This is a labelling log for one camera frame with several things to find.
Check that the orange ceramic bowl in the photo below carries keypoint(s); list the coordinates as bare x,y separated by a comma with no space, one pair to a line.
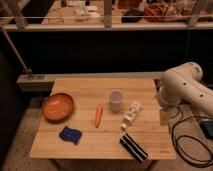
58,107

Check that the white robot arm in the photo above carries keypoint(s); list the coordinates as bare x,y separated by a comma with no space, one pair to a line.
183,82

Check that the translucent plastic cup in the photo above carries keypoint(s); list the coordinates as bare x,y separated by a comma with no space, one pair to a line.
115,98

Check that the orange carrot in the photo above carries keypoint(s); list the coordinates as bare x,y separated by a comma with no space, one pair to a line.
98,116

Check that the white plastic bottle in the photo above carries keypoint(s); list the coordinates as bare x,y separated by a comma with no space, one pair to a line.
130,115

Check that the wooden table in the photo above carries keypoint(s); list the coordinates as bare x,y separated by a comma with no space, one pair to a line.
104,142

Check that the black white striped box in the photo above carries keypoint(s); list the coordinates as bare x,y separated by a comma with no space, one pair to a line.
133,148

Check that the blue cloth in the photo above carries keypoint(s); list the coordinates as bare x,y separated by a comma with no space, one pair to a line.
71,135

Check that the grey metal base beam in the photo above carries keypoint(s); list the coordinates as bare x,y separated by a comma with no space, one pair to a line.
44,82

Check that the blue device on floor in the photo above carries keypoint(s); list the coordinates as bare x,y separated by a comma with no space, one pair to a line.
207,128

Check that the diagonal metal pole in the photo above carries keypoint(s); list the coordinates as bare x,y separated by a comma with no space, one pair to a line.
27,70

